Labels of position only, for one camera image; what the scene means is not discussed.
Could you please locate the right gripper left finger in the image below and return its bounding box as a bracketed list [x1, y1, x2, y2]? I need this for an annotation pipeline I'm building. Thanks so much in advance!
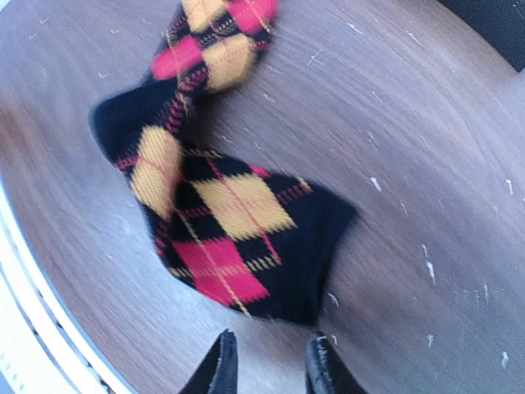
[180, 330, 239, 394]

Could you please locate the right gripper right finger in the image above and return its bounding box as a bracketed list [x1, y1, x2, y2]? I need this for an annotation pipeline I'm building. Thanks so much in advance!
[305, 331, 368, 394]

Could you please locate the black red orange argyle sock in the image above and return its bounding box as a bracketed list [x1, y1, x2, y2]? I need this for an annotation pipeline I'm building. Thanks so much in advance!
[90, 1, 358, 326]

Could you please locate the black display box with lid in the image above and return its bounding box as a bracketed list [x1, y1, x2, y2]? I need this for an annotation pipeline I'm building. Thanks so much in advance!
[440, 0, 524, 72]

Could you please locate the front aluminium rail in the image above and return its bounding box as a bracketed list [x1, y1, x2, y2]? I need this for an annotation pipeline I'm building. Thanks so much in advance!
[1, 192, 134, 393]

